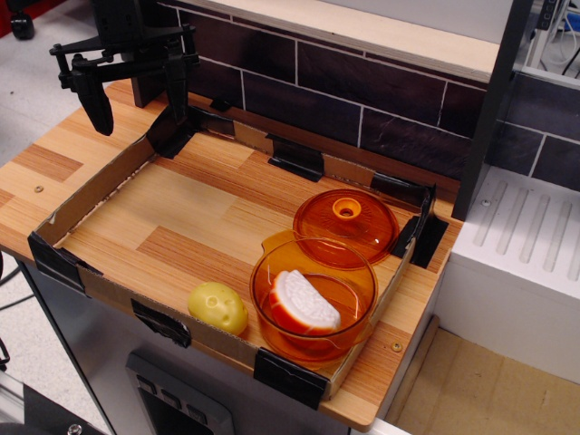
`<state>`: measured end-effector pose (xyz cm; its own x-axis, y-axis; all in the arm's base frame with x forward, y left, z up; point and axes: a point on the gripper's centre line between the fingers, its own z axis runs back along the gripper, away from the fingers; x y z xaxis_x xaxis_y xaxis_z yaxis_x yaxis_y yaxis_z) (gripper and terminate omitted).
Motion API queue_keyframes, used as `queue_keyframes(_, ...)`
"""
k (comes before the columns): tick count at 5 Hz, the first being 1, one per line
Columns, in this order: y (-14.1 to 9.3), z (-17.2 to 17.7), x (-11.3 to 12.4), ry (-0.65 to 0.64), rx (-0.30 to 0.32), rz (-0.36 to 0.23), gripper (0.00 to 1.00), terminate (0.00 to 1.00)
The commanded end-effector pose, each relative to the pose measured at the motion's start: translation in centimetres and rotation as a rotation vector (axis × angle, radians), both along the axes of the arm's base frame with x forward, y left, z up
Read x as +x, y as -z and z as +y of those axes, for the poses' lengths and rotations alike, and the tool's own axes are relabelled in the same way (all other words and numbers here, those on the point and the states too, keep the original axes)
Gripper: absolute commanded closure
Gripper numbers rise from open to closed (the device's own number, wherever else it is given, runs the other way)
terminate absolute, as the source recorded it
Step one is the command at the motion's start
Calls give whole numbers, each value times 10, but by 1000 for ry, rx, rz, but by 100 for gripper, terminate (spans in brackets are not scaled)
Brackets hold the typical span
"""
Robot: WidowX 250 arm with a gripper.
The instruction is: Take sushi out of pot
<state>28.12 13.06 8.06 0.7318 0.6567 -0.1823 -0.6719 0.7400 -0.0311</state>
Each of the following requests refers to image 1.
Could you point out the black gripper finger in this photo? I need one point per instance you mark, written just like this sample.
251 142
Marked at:
176 89
96 104

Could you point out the orange transparent pot lid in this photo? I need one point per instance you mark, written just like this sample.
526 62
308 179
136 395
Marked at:
359 220

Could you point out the orange transparent pot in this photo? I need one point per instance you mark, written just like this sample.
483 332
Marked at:
342 276

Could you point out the black caster wheel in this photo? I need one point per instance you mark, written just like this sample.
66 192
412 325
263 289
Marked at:
22 26

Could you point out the white toy sink drainboard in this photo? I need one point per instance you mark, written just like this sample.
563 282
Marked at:
512 281

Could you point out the yellow toy potato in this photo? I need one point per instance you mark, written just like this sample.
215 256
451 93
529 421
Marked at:
220 306

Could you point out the white orange sushi piece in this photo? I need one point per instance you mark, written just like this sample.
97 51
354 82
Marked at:
298 307

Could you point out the dark vertical post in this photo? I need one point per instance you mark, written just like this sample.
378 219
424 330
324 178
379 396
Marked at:
476 167

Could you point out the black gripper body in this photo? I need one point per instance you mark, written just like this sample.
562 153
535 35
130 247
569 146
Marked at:
126 47

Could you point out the grey oven control panel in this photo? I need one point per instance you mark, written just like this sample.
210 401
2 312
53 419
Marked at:
174 407

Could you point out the cardboard fence with black tape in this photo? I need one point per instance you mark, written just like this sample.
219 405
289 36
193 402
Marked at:
137 231

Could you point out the light wooden shelf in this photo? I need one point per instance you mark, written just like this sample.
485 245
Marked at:
421 46

